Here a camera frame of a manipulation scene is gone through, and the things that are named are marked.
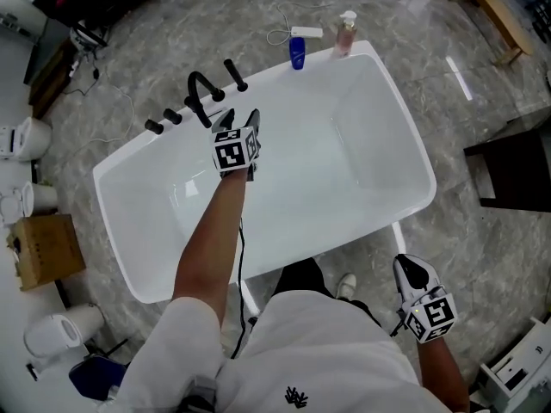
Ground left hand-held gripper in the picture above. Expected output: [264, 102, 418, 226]
[209, 108, 263, 182]

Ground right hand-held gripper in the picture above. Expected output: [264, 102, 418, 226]
[392, 253, 458, 344]

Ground person's left forearm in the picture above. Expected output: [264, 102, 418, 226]
[171, 169, 249, 327]

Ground person's right forearm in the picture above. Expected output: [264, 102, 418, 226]
[414, 336, 471, 413]

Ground white bathtub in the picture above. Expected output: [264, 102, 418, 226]
[92, 40, 437, 305]

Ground black curved faucet spout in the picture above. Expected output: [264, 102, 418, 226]
[187, 71, 214, 130]

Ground person's white shoe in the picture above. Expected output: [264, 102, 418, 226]
[335, 273, 358, 300]

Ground blue shampoo bottle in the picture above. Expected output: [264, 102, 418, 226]
[288, 36, 308, 71]

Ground person's black trousers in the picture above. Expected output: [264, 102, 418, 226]
[272, 256, 385, 331]

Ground white power strip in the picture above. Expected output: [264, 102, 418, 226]
[290, 26, 325, 40]

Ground person's white shirt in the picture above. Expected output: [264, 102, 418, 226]
[96, 289, 454, 413]

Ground pink pump bottle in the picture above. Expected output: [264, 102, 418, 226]
[332, 9, 359, 60]

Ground white cabinet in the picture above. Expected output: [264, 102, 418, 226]
[476, 315, 551, 413]

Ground cardboard box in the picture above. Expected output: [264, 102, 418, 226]
[7, 213, 88, 293]

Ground wooden bench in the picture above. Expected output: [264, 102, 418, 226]
[447, 0, 536, 66]

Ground thin white floor cable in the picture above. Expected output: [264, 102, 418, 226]
[41, 83, 136, 181]

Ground white power strip cable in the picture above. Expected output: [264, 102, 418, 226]
[266, 1, 337, 47]

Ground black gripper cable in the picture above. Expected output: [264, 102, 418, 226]
[229, 217, 260, 361]

